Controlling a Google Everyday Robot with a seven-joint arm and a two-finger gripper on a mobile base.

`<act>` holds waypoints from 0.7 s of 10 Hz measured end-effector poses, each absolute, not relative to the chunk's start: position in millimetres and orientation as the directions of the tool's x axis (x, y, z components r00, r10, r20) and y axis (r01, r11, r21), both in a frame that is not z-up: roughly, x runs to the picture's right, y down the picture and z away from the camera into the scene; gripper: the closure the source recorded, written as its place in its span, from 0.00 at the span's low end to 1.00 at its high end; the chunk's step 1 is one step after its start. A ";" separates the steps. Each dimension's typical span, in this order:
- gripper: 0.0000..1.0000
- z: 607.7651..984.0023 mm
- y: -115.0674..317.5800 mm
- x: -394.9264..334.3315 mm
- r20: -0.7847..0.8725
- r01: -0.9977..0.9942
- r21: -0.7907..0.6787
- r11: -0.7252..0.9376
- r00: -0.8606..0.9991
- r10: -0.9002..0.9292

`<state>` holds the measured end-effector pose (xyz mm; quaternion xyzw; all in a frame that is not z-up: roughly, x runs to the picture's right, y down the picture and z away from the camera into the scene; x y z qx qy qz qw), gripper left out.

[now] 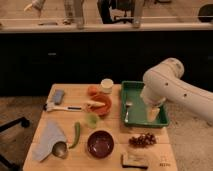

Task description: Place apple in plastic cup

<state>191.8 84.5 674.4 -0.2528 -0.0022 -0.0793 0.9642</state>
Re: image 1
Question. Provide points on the light green plastic cup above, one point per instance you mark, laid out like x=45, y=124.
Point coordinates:
x=92, y=120

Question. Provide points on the grey blue sponge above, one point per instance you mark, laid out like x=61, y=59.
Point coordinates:
x=58, y=96

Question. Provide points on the green plastic tray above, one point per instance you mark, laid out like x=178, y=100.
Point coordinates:
x=130, y=91

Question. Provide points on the bunch of dark grapes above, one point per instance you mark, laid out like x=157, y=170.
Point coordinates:
x=143, y=140

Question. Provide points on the metal spoon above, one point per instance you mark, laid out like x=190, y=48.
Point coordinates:
x=60, y=150

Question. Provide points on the green chili pepper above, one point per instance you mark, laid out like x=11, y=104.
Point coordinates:
x=77, y=127

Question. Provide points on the white banana piece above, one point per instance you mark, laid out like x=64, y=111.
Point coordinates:
x=95, y=103

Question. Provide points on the dark red bowl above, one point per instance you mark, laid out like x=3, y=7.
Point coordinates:
x=100, y=144

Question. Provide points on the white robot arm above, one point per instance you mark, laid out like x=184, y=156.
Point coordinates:
x=163, y=82

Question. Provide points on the orange apple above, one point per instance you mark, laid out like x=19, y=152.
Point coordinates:
x=92, y=90

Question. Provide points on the white plastic cup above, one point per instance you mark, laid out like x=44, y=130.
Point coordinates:
x=106, y=85

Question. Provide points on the grey cloth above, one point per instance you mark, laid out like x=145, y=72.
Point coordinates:
x=51, y=134

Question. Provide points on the black office chair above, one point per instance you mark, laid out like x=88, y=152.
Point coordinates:
x=105, y=7

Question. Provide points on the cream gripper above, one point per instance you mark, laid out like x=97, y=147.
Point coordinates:
x=152, y=113

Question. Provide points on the orange plate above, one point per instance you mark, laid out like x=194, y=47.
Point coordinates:
x=101, y=111

